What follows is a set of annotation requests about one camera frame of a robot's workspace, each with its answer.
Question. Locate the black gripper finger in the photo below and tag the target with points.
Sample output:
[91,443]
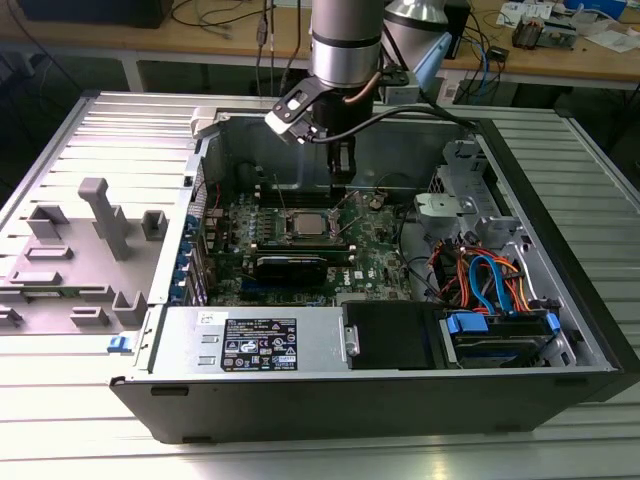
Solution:
[341,177]

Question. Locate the thin metal locking lever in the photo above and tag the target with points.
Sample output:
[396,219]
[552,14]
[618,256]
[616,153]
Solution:
[350,222]
[279,190]

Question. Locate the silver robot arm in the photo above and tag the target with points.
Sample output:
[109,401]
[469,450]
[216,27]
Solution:
[345,45]

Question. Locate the CPU socket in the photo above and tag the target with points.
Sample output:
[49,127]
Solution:
[330,215]

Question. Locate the black RAM slot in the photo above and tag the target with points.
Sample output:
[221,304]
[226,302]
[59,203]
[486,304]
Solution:
[295,203]
[295,194]
[295,198]
[295,189]

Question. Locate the blue slot clip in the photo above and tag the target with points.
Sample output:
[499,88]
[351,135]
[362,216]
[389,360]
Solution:
[182,270]
[191,226]
[185,250]
[177,294]

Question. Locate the silver coin battery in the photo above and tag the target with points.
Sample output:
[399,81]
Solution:
[377,201]

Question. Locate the green motherboard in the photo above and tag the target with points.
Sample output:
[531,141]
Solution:
[370,240]

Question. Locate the green RAM stick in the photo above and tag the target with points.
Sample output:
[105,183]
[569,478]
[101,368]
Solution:
[300,245]

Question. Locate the black graphics card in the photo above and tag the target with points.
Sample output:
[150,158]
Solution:
[290,270]

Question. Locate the metal drive cage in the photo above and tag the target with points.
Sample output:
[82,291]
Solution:
[465,165]

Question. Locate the black upright device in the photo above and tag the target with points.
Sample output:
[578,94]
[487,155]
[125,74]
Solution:
[460,25]

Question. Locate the hard disk in blue carrier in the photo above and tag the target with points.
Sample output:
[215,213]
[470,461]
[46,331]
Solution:
[467,325]

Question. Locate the brown coil heat sink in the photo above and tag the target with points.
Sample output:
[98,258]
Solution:
[527,32]

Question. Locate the grey power supply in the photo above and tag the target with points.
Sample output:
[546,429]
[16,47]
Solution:
[180,345]

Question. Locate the black PC case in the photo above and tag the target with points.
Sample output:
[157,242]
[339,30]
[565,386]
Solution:
[350,410]

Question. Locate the black box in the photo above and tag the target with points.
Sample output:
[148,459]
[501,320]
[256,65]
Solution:
[100,12]

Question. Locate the blue plastic latch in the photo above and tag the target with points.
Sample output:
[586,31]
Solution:
[119,344]

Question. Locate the grey parts rack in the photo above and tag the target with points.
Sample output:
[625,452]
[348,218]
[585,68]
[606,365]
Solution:
[75,270]

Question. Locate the white paper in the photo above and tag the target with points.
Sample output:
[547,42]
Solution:
[612,40]

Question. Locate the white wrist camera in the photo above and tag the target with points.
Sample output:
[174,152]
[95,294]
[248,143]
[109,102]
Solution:
[282,127]

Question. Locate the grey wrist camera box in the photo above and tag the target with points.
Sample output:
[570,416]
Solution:
[400,92]

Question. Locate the silver metal bracket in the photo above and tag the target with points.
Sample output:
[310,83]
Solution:
[435,207]

